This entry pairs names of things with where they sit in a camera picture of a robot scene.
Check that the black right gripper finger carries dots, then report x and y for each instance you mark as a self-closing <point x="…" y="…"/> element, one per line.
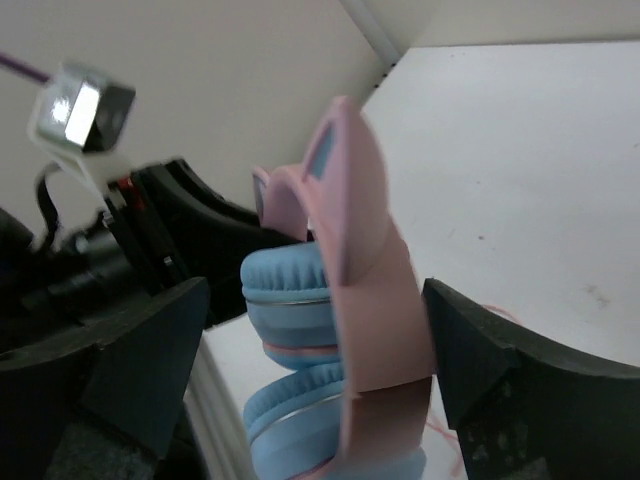
<point x="526" y="407"/>

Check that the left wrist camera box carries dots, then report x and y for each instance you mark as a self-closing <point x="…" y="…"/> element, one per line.
<point x="78" y="118"/>

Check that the pink and blue cat headphones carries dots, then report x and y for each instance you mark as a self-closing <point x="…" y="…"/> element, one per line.
<point x="340" y="308"/>

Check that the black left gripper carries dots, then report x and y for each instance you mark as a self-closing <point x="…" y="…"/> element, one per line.
<point x="100" y="400"/>

